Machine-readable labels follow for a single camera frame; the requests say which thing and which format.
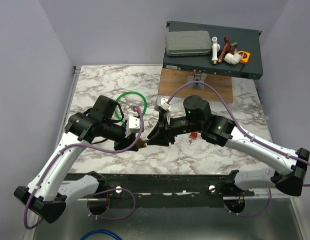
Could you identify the wooden board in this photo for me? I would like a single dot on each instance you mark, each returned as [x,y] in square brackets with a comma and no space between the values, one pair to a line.
[171,80]

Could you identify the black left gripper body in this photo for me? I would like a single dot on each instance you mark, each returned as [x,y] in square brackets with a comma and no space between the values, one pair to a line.
[117,133]

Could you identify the grey plastic case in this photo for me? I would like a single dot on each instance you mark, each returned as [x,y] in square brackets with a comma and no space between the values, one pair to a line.
[188,43]

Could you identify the dark grey pipe fitting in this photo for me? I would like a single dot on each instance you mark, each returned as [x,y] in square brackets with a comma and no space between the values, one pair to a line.
[233,48]

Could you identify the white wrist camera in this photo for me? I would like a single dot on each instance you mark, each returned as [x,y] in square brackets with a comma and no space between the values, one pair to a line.
[161,103]
[132,125]

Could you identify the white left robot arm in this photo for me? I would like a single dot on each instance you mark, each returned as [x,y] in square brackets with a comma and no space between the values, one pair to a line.
[93,129]

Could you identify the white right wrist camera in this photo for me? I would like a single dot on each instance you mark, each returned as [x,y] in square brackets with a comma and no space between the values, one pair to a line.
[161,103]

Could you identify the brass padlock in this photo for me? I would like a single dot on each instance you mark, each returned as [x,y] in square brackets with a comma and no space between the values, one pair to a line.
[141,144]

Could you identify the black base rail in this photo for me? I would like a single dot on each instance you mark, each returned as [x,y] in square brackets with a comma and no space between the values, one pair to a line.
[174,190]

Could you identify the white pipe fitting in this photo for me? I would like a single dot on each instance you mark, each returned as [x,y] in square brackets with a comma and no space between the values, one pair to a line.
[215,50]

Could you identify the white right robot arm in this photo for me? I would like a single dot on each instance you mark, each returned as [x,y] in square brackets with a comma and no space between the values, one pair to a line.
[286,167]

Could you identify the white elbow pipe fitting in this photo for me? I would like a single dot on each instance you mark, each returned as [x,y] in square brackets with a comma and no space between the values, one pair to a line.
[232,58]

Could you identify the aluminium side rail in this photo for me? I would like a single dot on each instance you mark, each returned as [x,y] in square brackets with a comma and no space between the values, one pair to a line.
[77,70]

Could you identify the grey metal bracket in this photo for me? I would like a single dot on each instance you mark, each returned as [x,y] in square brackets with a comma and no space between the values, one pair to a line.
[197,77]

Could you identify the dark teal network switch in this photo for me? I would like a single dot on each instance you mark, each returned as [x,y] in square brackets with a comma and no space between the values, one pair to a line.
[247,40]

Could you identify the brown pipe fitting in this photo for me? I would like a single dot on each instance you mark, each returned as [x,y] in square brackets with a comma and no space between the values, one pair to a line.
[227,47]

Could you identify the yellow tape measure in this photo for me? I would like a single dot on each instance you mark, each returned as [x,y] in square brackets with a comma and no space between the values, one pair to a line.
[244,56]

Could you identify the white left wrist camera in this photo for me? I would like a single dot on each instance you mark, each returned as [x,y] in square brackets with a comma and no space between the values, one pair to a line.
[132,125]

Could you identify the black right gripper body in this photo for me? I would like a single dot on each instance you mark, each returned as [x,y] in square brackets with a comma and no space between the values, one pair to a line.
[181,125]

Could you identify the red plastic seal tag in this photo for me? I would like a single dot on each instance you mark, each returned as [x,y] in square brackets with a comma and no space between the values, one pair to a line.
[193,135]

